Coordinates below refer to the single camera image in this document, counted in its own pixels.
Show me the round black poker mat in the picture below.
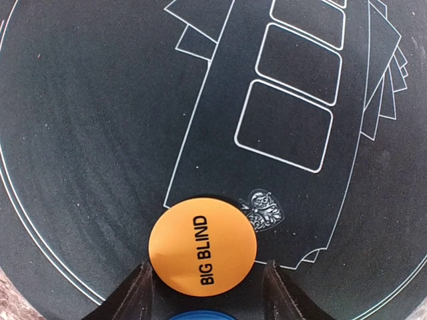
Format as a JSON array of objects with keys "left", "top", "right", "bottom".
[{"left": 1, "top": 1, "right": 426, "bottom": 319}]

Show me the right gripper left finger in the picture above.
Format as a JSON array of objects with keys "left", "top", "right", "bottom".
[{"left": 82, "top": 261, "right": 155, "bottom": 320}]

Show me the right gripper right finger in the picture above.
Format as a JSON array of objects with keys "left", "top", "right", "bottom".
[{"left": 263, "top": 260, "right": 334, "bottom": 320}]

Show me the blue small blind button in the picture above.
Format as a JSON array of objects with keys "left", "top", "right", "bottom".
[{"left": 170, "top": 310, "right": 235, "bottom": 320}]

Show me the orange big blind button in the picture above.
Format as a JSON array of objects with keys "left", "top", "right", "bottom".
[{"left": 148, "top": 197, "right": 258, "bottom": 297}]

